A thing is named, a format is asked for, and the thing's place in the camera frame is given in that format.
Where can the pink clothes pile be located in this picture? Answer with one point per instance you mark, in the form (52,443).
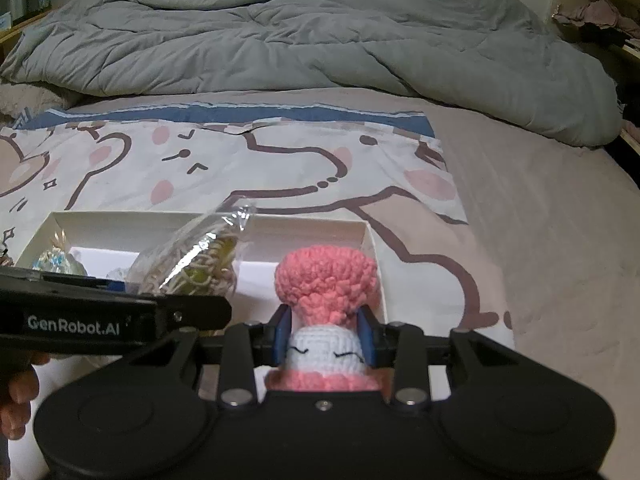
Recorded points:
(601,13)

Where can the beige fleece blanket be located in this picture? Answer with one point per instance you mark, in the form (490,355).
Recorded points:
(37,98)

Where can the person's left hand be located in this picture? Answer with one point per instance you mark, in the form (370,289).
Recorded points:
(19,387)

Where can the grey quilted duvet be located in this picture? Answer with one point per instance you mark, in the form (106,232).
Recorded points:
(493,56)

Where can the floral silk round pouch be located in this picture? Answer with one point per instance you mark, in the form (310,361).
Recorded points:
(58,259)

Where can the bag of rubber bands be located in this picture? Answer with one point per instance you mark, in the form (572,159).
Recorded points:
(202,258)

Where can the wooden bedside shelf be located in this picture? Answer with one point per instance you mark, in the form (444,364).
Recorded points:
(9,37)

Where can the pink crochet doll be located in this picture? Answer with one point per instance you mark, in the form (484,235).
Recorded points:
(325,286)

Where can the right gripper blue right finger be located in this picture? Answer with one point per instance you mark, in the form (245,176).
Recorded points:
(370,334)

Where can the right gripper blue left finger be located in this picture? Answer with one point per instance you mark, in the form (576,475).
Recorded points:
(279,329)

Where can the open wardrobe shelf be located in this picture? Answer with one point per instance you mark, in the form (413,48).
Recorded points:
(619,55)

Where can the tissue pack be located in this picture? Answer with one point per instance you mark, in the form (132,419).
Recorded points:
(5,21)

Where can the cartoon bear print blanket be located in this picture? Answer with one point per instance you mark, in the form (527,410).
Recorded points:
(387,169)

